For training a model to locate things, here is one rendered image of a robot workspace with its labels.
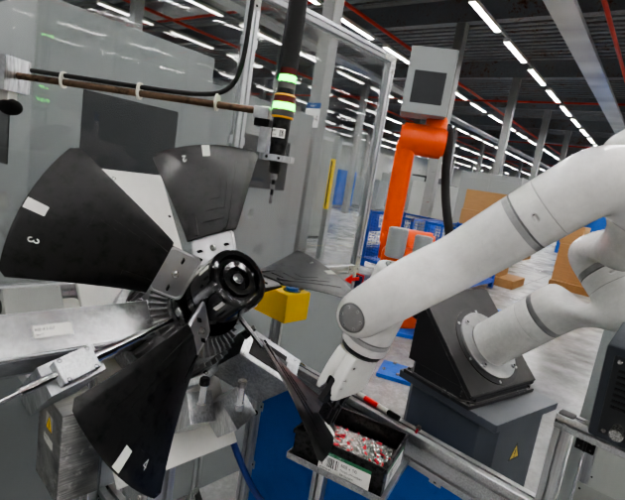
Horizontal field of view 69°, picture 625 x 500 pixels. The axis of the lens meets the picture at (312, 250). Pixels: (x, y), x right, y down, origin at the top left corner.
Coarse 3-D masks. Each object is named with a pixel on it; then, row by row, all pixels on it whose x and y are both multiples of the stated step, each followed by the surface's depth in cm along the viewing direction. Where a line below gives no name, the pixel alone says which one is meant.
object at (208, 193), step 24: (168, 168) 98; (192, 168) 99; (216, 168) 99; (240, 168) 100; (168, 192) 96; (192, 192) 96; (216, 192) 96; (240, 192) 97; (192, 216) 94; (216, 216) 93
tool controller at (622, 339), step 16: (624, 336) 79; (608, 352) 77; (624, 352) 75; (608, 368) 78; (624, 368) 76; (608, 384) 78; (624, 384) 76; (608, 400) 79; (624, 400) 77; (592, 416) 82; (608, 416) 80; (624, 416) 78; (592, 432) 83; (608, 432) 80; (624, 432) 78
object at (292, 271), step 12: (300, 252) 118; (276, 264) 107; (288, 264) 109; (300, 264) 111; (264, 276) 97; (276, 276) 98; (288, 276) 100; (300, 276) 102; (312, 276) 105; (324, 276) 109; (336, 276) 112; (312, 288) 98; (324, 288) 102; (336, 288) 105; (348, 288) 110
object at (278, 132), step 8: (280, 120) 87; (288, 120) 88; (272, 128) 88; (280, 128) 87; (288, 128) 88; (272, 136) 88; (280, 136) 88; (288, 136) 89; (272, 144) 88; (280, 144) 88; (272, 152) 88; (280, 152) 88; (272, 168) 89; (280, 168) 90
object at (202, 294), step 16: (224, 256) 83; (240, 256) 86; (208, 272) 80; (224, 272) 82; (240, 272) 85; (256, 272) 87; (192, 288) 83; (208, 288) 80; (224, 288) 81; (240, 288) 84; (256, 288) 86; (176, 304) 85; (192, 304) 86; (208, 304) 81; (240, 304) 80; (256, 304) 83; (208, 320) 87; (224, 320) 84; (208, 336) 87
